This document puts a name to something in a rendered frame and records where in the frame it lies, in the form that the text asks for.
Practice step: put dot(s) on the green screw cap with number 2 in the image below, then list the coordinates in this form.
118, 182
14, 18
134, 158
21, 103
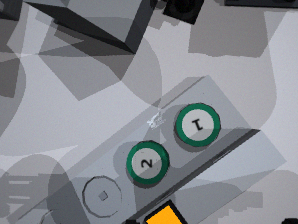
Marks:
147, 162

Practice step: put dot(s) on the dark grey angle bracket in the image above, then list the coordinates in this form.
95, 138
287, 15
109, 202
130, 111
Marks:
263, 3

